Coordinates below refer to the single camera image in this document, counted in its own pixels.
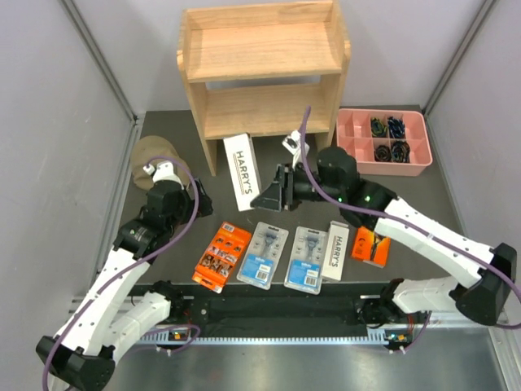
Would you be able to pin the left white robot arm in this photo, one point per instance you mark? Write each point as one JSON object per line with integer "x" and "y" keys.
{"x": 84, "y": 352}

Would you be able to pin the white Harry's box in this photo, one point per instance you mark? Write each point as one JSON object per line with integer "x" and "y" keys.
{"x": 337, "y": 242}
{"x": 243, "y": 169}

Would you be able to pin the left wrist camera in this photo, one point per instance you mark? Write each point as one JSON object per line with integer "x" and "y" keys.
{"x": 163, "y": 171}

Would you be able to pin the orange razor blade cartridge box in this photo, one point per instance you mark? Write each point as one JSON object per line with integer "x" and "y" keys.
{"x": 221, "y": 257}

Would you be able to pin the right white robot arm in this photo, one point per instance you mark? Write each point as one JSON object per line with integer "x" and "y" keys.
{"x": 480, "y": 278}

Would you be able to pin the grey slotted cable duct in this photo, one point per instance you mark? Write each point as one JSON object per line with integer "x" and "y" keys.
{"x": 165, "y": 337}

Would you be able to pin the beige cap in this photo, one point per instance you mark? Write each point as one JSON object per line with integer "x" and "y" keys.
{"x": 151, "y": 149}

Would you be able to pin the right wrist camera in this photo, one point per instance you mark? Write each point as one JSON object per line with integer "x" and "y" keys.
{"x": 293, "y": 145}

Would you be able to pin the orange Gillette razor box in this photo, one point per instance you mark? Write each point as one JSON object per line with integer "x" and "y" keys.
{"x": 370, "y": 248}

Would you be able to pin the pink compartment organizer tray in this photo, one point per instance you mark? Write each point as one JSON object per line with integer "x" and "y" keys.
{"x": 385, "y": 142}

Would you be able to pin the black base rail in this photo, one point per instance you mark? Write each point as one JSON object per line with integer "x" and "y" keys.
{"x": 339, "y": 310}

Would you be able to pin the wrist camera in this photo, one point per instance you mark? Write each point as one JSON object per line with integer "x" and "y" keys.
{"x": 293, "y": 145}
{"x": 163, "y": 171}

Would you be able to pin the blue razor blister pack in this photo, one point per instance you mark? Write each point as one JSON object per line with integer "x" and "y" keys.
{"x": 304, "y": 271}
{"x": 262, "y": 256}

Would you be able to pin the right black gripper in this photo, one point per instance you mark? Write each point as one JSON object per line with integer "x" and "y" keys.
{"x": 281, "y": 194}

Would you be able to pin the wooden two-tier shelf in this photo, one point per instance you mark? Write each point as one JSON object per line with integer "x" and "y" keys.
{"x": 255, "y": 68}

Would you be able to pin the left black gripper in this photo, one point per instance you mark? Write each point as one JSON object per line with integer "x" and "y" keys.
{"x": 204, "y": 208}

